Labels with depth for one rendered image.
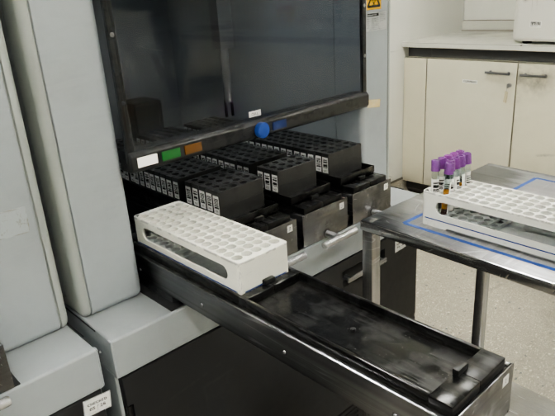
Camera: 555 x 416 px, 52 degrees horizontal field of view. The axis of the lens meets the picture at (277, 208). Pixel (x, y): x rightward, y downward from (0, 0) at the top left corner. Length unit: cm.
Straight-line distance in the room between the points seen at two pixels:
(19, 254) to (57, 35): 32
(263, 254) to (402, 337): 23
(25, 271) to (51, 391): 18
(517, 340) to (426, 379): 157
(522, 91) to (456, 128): 42
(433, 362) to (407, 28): 284
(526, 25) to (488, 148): 64
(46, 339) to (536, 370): 160
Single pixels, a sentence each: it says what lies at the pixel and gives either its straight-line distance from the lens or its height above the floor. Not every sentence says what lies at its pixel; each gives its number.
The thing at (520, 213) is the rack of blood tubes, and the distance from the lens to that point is 95.
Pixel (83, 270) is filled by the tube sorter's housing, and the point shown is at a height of 82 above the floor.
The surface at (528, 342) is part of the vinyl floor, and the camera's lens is 226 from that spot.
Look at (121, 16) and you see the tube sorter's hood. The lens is 93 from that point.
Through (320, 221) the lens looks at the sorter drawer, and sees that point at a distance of 116.
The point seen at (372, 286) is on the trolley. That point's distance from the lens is 110.
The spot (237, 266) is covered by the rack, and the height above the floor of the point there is 86.
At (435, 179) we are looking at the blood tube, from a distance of 102.
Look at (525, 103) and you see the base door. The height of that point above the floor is 62.
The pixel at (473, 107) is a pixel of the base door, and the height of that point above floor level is 57.
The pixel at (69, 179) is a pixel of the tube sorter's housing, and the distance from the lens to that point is 92.
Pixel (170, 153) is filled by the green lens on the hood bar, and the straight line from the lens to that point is 97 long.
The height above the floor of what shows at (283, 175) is 87.
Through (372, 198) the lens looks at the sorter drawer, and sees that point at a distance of 128.
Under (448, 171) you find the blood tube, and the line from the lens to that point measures 100.
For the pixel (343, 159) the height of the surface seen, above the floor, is 86.
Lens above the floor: 123
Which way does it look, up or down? 21 degrees down
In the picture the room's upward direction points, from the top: 4 degrees counter-clockwise
